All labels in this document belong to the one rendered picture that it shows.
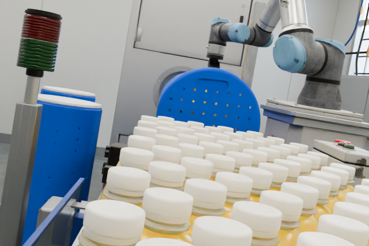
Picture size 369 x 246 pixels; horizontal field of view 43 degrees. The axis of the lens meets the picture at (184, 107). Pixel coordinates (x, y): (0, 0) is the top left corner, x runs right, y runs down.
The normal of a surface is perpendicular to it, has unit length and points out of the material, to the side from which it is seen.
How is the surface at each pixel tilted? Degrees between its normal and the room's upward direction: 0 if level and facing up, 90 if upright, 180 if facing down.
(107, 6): 90
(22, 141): 90
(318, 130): 90
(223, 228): 0
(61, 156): 90
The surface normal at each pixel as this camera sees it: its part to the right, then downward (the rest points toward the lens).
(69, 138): 0.45, 0.12
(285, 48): -0.83, 0.06
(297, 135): -0.57, -0.05
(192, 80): 0.04, 0.06
